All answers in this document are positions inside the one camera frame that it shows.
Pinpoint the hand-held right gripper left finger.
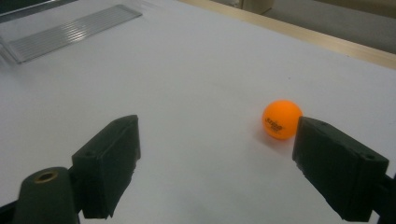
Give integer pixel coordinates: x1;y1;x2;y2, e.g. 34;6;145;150
71;114;142;219

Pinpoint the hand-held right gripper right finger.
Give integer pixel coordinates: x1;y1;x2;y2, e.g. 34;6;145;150
291;116;390;223

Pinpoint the orange ping-pong ball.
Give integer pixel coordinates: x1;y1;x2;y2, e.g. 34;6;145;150
262;99;304;141

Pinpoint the clear ribbed plastic tray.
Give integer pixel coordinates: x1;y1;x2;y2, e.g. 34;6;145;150
0;3;144;65

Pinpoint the aluminium floor rail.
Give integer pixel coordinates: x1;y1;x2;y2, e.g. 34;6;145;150
0;0;78;24

